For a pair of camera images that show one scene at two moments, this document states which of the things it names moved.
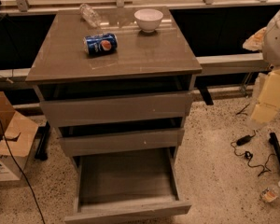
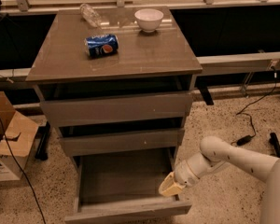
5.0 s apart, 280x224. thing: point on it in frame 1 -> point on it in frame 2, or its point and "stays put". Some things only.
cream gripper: (277, 42) -> (184, 174)
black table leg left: (42, 134) stays put
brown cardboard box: (20, 133) stays put
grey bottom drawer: (125, 187) stays put
